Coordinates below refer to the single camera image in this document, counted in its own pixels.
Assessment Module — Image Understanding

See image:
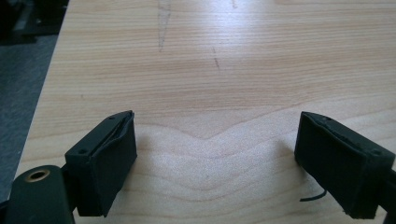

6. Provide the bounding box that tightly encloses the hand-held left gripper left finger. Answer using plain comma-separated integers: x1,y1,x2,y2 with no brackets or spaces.
64,110,138,218

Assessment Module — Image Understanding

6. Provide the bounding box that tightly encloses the black stand base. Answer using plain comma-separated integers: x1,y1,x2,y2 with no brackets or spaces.
0,0,70,45

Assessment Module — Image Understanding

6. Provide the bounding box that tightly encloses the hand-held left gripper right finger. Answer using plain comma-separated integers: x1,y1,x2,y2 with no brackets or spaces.
293,111,396,220

